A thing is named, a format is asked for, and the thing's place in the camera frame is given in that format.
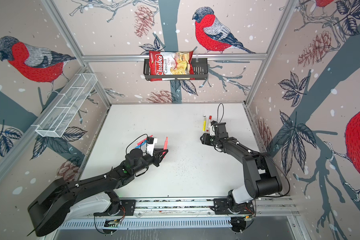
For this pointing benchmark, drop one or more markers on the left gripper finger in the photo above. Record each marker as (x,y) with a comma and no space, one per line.
(160,151)
(159,159)

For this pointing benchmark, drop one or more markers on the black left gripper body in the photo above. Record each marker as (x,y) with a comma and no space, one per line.
(155,159)

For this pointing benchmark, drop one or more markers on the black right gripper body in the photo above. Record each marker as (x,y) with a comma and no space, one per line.
(208,139)

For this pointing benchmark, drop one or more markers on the pink highlighter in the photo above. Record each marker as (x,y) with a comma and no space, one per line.
(165,145)
(143,141)

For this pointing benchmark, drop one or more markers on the yellow highlighter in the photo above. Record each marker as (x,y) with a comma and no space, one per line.
(204,124)

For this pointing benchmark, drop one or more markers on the white red whiteboard marker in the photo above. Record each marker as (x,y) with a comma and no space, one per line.
(209,125)

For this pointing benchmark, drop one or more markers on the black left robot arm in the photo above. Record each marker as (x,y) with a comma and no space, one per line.
(49,210)

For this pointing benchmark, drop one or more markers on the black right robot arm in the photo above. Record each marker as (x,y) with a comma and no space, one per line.
(261,177)

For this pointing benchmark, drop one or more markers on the blue highlighter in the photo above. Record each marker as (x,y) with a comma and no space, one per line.
(138,147)

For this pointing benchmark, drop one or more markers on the red cassava chips bag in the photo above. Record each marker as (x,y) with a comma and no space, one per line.
(169,63)

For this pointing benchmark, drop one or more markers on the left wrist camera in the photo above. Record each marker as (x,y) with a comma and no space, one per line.
(150,142)

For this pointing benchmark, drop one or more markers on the aluminium mounting rail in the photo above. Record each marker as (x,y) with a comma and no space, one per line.
(180,207)

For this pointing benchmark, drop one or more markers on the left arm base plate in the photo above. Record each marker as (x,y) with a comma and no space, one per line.
(124,207)

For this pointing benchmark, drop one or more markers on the black wall basket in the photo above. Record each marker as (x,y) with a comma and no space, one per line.
(200,68)

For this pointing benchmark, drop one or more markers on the white perforated cable duct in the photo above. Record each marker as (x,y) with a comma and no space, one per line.
(146,223)

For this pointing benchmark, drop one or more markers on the white wire mesh shelf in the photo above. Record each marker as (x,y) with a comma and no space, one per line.
(63,112)

